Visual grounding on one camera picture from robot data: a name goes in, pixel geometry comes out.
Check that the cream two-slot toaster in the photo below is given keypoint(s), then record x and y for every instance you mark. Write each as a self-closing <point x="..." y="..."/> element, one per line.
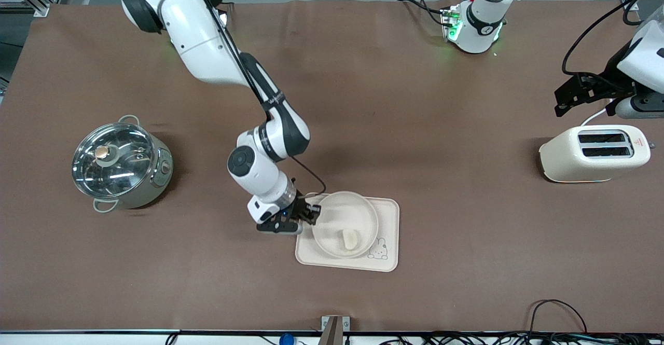
<point x="591" y="166"/>

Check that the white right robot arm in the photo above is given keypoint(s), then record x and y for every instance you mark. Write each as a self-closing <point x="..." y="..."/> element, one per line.
<point x="207" y="39"/>

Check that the pale steamed bun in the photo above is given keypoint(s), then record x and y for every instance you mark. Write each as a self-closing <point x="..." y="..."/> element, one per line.
<point x="350" y="240"/>

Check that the cream round plate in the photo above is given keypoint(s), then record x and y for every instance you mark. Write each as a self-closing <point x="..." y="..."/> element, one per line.
<point x="342" y="215"/>

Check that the grey metal camera bracket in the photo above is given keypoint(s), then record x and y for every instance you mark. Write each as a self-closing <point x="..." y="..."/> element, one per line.
<point x="334" y="329"/>

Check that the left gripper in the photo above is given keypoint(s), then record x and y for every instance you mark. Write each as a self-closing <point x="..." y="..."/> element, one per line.
<point x="606" y="82"/>

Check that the beige rabbit print tray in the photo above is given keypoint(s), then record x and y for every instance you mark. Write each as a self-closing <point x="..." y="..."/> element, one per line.
<point x="389" y="215"/>

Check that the brown table cover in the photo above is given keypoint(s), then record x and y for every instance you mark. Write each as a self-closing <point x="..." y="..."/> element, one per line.
<point x="415" y="127"/>

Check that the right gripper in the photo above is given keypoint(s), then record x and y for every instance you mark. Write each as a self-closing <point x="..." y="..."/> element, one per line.
<point x="300" y="206"/>

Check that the pale green electric pot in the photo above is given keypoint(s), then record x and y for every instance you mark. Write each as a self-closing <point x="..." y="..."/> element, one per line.
<point x="155" y="179"/>

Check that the blue round cap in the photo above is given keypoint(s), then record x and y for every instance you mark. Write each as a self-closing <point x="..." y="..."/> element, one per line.
<point x="286" y="340"/>

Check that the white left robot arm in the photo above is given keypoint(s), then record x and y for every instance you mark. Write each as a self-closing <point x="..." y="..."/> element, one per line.
<point x="480" y="23"/>

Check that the glass pot lid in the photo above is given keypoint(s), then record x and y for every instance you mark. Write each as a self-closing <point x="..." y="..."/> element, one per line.
<point x="111" y="161"/>

